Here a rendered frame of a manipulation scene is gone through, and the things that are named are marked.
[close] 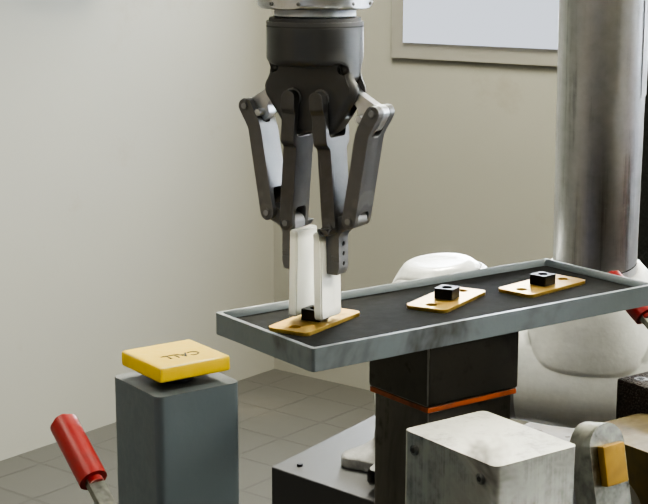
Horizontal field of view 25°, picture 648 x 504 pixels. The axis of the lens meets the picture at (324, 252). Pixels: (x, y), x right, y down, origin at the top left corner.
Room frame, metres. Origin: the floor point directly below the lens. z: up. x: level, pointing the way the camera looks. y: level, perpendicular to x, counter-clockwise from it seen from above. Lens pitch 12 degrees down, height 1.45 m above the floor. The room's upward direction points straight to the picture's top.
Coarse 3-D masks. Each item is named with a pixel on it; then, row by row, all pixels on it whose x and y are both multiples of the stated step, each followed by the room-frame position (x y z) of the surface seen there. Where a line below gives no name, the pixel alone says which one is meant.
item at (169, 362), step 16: (128, 352) 1.04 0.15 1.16; (144, 352) 1.04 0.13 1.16; (160, 352) 1.04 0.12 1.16; (176, 352) 1.04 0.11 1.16; (192, 352) 1.04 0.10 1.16; (208, 352) 1.04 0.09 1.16; (144, 368) 1.02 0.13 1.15; (160, 368) 1.00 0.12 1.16; (176, 368) 1.01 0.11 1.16; (192, 368) 1.02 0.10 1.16; (208, 368) 1.02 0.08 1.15; (224, 368) 1.03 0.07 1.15
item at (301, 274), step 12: (300, 228) 1.13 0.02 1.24; (312, 228) 1.14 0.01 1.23; (300, 240) 1.13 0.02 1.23; (312, 240) 1.14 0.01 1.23; (300, 252) 1.13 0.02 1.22; (312, 252) 1.14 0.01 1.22; (300, 264) 1.13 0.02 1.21; (312, 264) 1.14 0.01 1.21; (300, 276) 1.13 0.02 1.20; (312, 276) 1.14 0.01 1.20; (300, 288) 1.13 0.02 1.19; (312, 288) 1.14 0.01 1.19; (300, 300) 1.13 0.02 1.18; (312, 300) 1.14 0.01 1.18; (300, 312) 1.13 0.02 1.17
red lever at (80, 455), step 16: (64, 416) 0.96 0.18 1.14; (64, 432) 0.95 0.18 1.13; (80, 432) 0.96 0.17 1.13; (64, 448) 0.95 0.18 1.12; (80, 448) 0.94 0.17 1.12; (80, 464) 0.93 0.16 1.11; (96, 464) 0.93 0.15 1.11; (80, 480) 0.93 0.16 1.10; (96, 480) 0.93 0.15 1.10; (96, 496) 0.92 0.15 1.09; (112, 496) 0.92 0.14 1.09
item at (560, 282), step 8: (536, 272) 1.26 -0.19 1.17; (544, 272) 1.26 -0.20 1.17; (528, 280) 1.27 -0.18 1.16; (536, 280) 1.25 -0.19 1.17; (544, 280) 1.25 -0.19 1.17; (552, 280) 1.25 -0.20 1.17; (560, 280) 1.27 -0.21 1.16; (568, 280) 1.27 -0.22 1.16; (576, 280) 1.27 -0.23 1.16; (584, 280) 1.27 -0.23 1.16; (504, 288) 1.24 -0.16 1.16; (512, 288) 1.24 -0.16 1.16; (520, 288) 1.24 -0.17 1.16; (528, 288) 1.24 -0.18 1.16; (536, 288) 1.24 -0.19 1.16; (544, 288) 1.24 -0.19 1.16; (552, 288) 1.24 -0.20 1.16; (560, 288) 1.25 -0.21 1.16; (528, 296) 1.22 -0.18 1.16; (536, 296) 1.22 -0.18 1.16
